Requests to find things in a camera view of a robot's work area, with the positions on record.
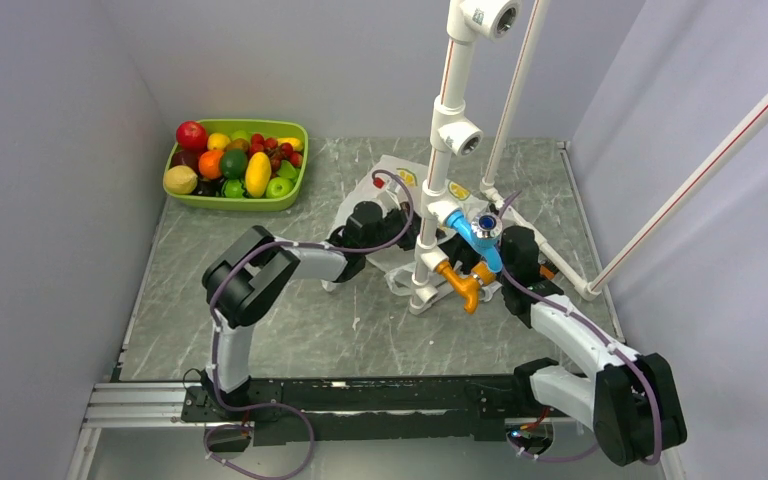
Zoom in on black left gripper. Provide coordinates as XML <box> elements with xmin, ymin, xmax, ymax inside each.
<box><xmin>363</xmin><ymin>202</ymin><xmax>446</xmax><ymax>256</ymax></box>

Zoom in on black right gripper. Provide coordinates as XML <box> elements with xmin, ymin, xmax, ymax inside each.
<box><xmin>430</xmin><ymin>223</ymin><xmax>514</xmax><ymax>285</ymax></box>

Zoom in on white printed plastic bag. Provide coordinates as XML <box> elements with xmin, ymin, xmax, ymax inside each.
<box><xmin>328</xmin><ymin>155</ymin><xmax>487</xmax><ymax>297</ymax></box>

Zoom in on pale yellow fake lemon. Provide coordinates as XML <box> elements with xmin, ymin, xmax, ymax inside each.
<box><xmin>162</xmin><ymin>165</ymin><xmax>199</xmax><ymax>195</ymax></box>

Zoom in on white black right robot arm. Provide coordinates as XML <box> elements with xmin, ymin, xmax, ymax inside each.
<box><xmin>434</xmin><ymin>226</ymin><xmax>688</xmax><ymax>466</ymax></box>

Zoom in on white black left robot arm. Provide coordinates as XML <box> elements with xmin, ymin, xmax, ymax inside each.
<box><xmin>201</xmin><ymin>201</ymin><xmax>421</xmax><ymax>420</ymax></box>

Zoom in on green fake apple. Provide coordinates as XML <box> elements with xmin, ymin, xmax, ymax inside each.
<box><xmin>265</xmin><ymin>176</ymin><xmax>295</xmax><ymax>199</ymax></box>

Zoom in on red fake cherry tomatoes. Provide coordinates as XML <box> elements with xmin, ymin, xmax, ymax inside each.
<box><xmin>247</xmin><ymin>133</ymin><xmax>305</xmax><ymax>172</ymax></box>

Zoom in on yellow fake mango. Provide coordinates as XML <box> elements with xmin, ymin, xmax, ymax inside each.
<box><xmin>244</xmin><ymin>152</ymin><xmax>272</xmax><ymax>198</ymax></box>

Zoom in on green fake lime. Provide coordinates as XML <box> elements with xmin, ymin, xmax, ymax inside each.
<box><xmin>221</xmin><ymin>149</ymin><xmax>248</xmax><ymax>180</ymax></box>

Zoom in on orange fake orange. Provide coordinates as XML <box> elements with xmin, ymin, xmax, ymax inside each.
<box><xmin>198</xmin><ymin>150</ymin><xmax>224</xmax><ymax>181</ymax></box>

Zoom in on dark red fake apple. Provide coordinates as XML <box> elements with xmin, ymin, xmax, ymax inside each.
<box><xmin>170</xmin><ymin>150</ymin><xmax>200</xmax><ymax>174</ymax></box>

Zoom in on orange black small tool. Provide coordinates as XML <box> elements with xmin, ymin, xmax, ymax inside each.
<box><xmin>539</xmin><ymin>262</ymin><xmax>559</xmax><ymax>280</ymax></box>

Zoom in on orange brass faucet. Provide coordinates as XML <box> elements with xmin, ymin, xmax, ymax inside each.
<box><xmin>434</xmin><ymin>260</ymin><xmax>496</xmax><ymax>314</ymax></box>

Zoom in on blue plastic faucet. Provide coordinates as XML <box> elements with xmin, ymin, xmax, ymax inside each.
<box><xmin>444</xmin><ymin>210</ymin><xmax>503</xmax><ymax>274</ymax></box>

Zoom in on white diagonal corner pipe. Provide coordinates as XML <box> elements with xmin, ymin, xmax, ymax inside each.
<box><xmin>577</xmin><ymin>92</ymin><xmax>768</xmax><ymax>300</ymax></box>

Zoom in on green plastic fruit basin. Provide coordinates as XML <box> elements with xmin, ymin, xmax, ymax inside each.
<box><xmin>162</xmin><ymin>119</ymin><xmax>309</xmax><ymax>212</ymax></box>

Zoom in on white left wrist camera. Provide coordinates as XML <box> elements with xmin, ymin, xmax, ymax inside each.
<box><xmin>372</xmin><ymin>175</ymin><xmax>401</xmax><ymax>213</ymax></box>

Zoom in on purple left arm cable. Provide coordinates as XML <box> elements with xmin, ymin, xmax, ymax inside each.
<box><xmin>203</xmin><ymin>169</ymin><xmax>417</xmax><ymax>480</ymax></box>

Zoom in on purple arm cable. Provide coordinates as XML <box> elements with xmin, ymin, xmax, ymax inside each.
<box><xmin>495</xmin><ymin>192</ymin><xmax>664</xmax><ymax>464</ymax></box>
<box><xmin>203</xmin><ymin>169</ymin><xmax>417</xmax><ymax>480</ymax></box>

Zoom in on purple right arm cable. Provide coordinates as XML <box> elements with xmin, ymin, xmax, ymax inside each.
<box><xmin>495</xmin><ymin>192</ymin><xmax>664</xmax><ymax>464</ymax></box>

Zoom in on aluminium table edge rail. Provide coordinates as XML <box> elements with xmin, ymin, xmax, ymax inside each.
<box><xmin>556</xmin><ymin>140</ymin><xmax>624</xmax><ymax>333</ymax></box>

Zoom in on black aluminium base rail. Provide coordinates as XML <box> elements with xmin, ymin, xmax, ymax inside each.
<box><xmin>84</xmin><ymin>375</ymin><xmax>568</xmax><ymax>446</ymax></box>

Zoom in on white PVC pipe frame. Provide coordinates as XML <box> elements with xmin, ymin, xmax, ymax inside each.
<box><xmin>408</xmin><ymin>0</ymin><xmax>604</xmax><ymax>316</ymax></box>

